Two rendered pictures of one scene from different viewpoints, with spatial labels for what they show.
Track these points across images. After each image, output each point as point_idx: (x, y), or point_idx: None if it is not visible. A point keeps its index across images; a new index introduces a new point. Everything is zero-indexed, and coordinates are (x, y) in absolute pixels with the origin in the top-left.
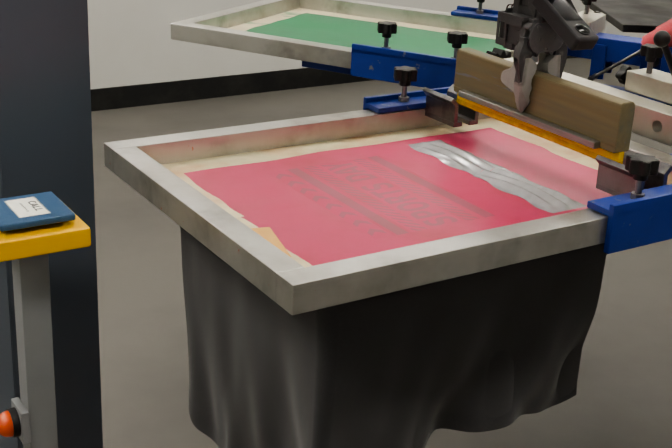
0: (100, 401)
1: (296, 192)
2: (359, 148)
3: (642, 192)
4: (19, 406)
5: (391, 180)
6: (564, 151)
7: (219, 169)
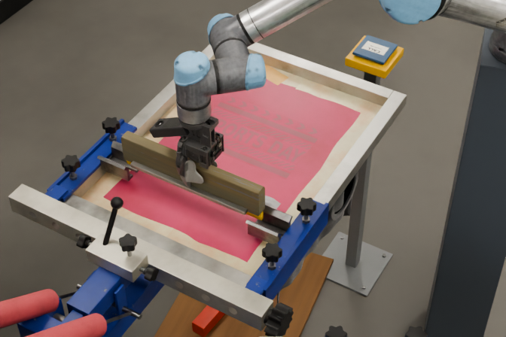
0: (438, 268)
1: (292, 118)
2: (303, 183)
3: (111, 138)
4: None
5: (257, 151)
6: (180, 241)
7: (349, 124)
